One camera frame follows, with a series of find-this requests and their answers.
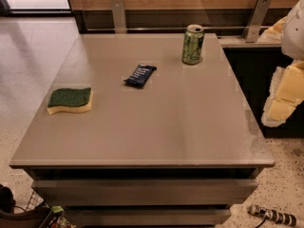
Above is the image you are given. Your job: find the dark blue snack wrapper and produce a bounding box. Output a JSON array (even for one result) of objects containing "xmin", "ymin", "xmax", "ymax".
[{"xmin": 124, "ymin": 64, "xmax": 157, "ymax": 88}]

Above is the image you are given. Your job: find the metal bracket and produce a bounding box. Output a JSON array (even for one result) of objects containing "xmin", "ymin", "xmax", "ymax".
[
  {"xmin": 242, "ymin": 0, "xmax": 272, "ymax": 43},
  {"xmin": 110, "ymin": 0, "xmax": 127, "ymax": 33}
]

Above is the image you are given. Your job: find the green soda can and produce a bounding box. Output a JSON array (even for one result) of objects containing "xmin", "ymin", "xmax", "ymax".
[{"xmin": 181, "ymin": 24, "xmax": 204, "ymax": 65}]

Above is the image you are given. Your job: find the green and yellow sponge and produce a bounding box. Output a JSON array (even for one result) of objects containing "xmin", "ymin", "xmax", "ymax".
[{"xmin": 47, "ymin": 87, "xmax": 93, "ymax": 115}]

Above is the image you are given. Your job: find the left metal bracket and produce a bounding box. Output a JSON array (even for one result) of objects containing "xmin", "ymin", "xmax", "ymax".
[{"xmin": 110, "ymin": 0, "xmax": 127, "ymax": 33}]

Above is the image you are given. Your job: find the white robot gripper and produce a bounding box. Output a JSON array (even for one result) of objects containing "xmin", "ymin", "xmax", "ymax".
[{"xmin": 261, "ymin": 0, "xmax": 304, "ymax": 127}]

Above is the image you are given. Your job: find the black white striped tool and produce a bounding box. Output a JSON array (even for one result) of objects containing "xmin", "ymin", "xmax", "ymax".
[{"xmin": 247, "ymin": 204, "xmax": 304, "ymax": 228}]

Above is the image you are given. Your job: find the right metal bracket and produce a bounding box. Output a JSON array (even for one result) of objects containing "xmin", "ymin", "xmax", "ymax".
[{"xmin": 242, "ymin": 0, "xmax": 272, "ymax": 43}]

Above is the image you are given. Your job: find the metal rail on wall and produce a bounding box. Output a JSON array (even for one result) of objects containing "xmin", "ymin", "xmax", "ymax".
[{"xmin": 85, "ymin": 25, "xmax": 270, "ymax": 33}]

